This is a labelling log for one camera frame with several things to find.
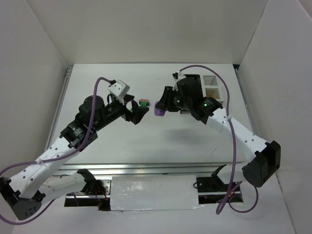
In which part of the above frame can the purple rounded lego brick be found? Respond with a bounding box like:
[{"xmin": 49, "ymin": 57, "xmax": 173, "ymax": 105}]
[{"xmin": 154, "ymin": 102, "xmax": 165, "ymax": 117}]

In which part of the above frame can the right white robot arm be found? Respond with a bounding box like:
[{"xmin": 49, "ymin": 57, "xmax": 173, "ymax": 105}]
[{"xmin": 155, "ymin": 77, "xmax": 281, "ymax": 188}]

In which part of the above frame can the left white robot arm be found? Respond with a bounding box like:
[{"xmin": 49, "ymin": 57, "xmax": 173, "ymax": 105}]
[{"xmin": 0, "ymin": 95, "xmax": 149, "ymax": 224}]

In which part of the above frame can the purple printed lego brick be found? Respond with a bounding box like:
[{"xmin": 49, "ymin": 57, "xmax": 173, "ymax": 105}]
[{"xmin": 139, "ymin": 99, "xmax": 149, "ymax": 103}]

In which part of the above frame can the black slotted container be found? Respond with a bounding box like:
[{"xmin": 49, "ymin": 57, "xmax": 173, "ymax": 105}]
[{"xmin": 185, "ymin": 74, "xmax": 201, "ymax": 84}]

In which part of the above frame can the white slotted container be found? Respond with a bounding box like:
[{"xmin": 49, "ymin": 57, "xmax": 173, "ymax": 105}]
[{"xmin": 200, "ymin": 75, "xmax": 224, "ymax": 104}]

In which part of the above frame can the white taped cover panel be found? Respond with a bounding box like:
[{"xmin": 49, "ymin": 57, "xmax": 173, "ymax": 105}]
[{"xmin": 110, "ymin": 175, "xmax": 199, "ymax": 211}]

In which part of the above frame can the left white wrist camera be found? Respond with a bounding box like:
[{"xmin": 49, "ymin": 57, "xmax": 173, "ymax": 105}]
[{"xmin": 108, "ymin": 80, "xmax": 130, "ymax": 104}]

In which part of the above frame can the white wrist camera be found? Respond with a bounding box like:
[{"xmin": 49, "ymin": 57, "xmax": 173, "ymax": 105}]
[
  {"xmin": 108, "ymin": 80, "xmax": 130, "ymax": 104},
  {"xmin": 172, "ymin": 71, "xmax": 186, "ymax": 91}
]

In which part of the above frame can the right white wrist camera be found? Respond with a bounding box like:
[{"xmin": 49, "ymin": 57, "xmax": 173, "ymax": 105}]
[{"xmin": 172, "ymin": 71, "xmax": 186, "ymax": 91}]

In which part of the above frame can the aluminium frame rail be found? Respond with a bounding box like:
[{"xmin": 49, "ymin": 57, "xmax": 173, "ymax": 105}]
[{"xmin": 58, "ymin": 162, "xmax": 254, "ymax": 176}]

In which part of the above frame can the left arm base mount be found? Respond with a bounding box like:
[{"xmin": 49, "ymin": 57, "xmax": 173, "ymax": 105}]
[{"xmin": 64, "ymin": 169, "xmax": 112, "ymax": 211}]

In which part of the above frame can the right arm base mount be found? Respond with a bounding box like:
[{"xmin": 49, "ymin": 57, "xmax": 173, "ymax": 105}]
[{"xmin": 193, "ymin": 177, "xmax": 229, "ymax": 204}]

